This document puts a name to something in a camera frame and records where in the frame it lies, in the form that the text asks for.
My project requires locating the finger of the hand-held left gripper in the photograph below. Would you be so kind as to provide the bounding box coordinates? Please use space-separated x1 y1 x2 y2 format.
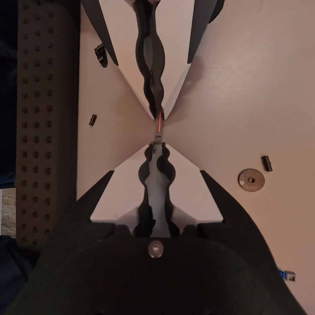
149 0 195 120
98 0 158 120

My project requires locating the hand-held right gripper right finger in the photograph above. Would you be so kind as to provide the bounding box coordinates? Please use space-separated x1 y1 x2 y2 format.
162 144 223 237

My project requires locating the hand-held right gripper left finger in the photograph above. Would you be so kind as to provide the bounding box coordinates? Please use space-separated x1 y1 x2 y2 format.
90 144 155 237

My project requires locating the grey orange-striped lego plate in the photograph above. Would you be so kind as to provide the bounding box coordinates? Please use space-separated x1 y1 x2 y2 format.
155 106 165 138

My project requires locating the dark round lego disc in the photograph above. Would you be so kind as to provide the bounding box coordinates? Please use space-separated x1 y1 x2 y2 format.
238 168 265 192

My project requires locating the black perforated seat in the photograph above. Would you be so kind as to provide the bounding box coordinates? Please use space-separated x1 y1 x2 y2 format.
15 0 81 249

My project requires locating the shiny black lego bracket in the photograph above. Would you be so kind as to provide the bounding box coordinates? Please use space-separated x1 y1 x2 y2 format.
94 43 109 68

